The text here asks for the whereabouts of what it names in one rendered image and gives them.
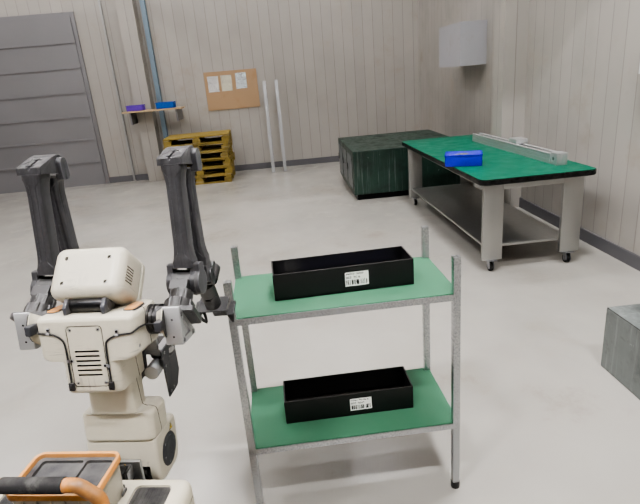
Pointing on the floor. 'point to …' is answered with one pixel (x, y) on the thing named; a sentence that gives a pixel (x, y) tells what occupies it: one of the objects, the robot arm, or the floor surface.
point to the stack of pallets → (217, 164)
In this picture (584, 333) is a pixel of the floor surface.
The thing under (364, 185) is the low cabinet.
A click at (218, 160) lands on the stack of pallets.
